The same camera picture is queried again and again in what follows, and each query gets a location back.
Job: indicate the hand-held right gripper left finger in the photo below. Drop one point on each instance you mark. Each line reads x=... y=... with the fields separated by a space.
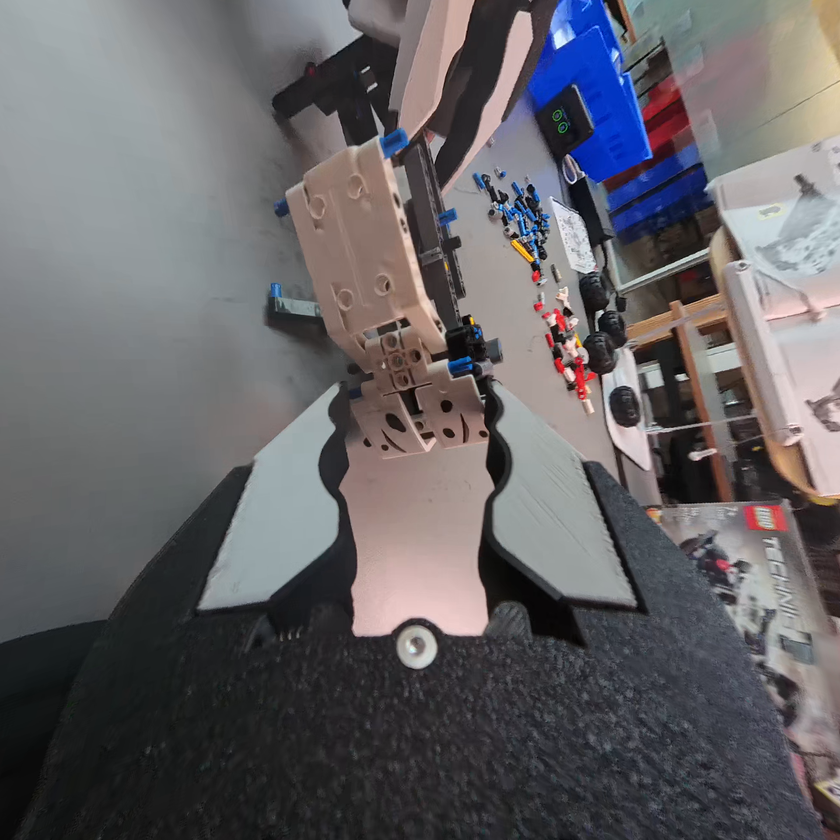
x=275 y=525

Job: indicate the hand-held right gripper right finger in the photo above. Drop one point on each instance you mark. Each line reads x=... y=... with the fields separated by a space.
x=551 y=518

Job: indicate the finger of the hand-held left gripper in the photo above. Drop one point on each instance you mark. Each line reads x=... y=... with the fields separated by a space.
x=508 y=72
x=433 y=59

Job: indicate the white toy truck model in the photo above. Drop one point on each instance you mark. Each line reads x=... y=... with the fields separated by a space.
x=354 y=229

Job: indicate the toy instruction booklet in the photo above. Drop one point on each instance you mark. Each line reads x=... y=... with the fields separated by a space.
x=807 y=249

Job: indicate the pile of blue black toy pieces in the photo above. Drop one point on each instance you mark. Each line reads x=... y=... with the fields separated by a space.
x=522 y=216

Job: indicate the pile of red white toy pieces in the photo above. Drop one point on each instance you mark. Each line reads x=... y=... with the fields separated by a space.
x=568 y=358

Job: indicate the toy sticker sheet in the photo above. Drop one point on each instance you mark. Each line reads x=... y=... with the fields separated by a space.
x=572 y=236

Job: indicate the toy set cardboard box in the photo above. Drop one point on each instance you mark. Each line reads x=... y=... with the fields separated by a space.
x=754 y=577

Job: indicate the black bent toy beam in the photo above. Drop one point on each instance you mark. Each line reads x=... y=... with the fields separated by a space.
x=295 y=307

